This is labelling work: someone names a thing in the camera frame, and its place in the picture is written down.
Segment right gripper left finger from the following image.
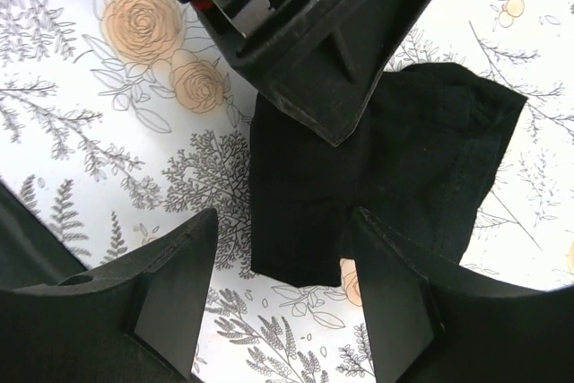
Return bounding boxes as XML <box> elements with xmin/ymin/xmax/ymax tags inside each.
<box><xmin>1</xmin><ymin>209</ymin><xmax>218</xmax><ymax>382</ymax></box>

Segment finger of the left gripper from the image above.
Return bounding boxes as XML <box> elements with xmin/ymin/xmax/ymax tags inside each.
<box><xmin>196</xmin><ymin>0</ymin><xmax>470</xmax><ymax>149</ymax></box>

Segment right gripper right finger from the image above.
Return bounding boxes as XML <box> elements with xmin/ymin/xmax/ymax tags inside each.
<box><xmin>352</xmin><ymin>208</ymin><xmax>573</xmax><ymax>382</ymax></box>

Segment black underwear beige waistband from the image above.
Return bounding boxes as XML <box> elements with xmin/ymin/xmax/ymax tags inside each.
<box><xmin>248</xmin><ymin>63</ymin><xmax>526</xmax><ymax>287</ymax></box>

